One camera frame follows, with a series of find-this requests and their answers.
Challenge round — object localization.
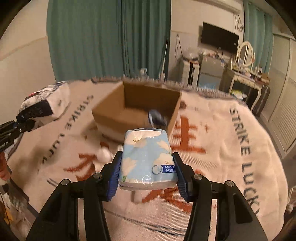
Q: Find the white vanity table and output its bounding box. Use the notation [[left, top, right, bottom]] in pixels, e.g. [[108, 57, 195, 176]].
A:
[[227, 67, 271, 112]]

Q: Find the green curtain left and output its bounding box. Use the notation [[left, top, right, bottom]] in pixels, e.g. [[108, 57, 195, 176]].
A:
[[47, 1, 171, 81]]

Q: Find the white oval vanity mirror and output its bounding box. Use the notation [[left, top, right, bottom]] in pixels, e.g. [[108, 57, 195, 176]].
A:
[[237, 41, 255, 67]]

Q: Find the green curtain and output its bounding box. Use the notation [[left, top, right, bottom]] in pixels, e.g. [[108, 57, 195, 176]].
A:
[[47, 1, 171, 81], [243, 1, 273, 74]]

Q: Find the white air conditioner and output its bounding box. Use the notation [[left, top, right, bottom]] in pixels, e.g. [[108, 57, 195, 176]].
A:
[[201, 0, 241, 15]]

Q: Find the blue floral tissue pack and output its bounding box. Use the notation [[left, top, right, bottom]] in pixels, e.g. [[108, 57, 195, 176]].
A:
[[118, 128, 178, 191]]

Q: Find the black wall television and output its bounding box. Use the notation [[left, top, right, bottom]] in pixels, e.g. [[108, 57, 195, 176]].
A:
[[201, 22, 239, 54]]

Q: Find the floral black-white tissue pack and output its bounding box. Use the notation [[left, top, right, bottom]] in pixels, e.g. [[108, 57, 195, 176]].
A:
[[16, 81, 70, 130]]

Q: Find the green curtain right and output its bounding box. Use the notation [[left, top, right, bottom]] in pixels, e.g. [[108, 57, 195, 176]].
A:
[[243, 1, 273, 74]]

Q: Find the white soft cloth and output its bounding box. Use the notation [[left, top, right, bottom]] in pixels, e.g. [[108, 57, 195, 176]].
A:
[[96, 146, 115, 165]]

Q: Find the white drawer cabinet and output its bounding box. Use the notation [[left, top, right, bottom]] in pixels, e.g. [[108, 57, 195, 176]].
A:
[[180, 59, 200, 87]]

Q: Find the cream blanket with lettering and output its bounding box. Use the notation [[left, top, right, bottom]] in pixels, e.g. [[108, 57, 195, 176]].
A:
[[6, 80, 288, 240]]

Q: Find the brown cardboard box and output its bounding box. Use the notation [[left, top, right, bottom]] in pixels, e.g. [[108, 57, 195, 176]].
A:
[[92, 81, 181, 143]]

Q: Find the operator left hand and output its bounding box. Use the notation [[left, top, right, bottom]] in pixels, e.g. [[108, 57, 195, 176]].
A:
[[0, 152, 10, 181]]

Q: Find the grey mini fridge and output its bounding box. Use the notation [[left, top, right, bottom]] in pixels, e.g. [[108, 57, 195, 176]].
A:
[[198, 56, 224, 89]]

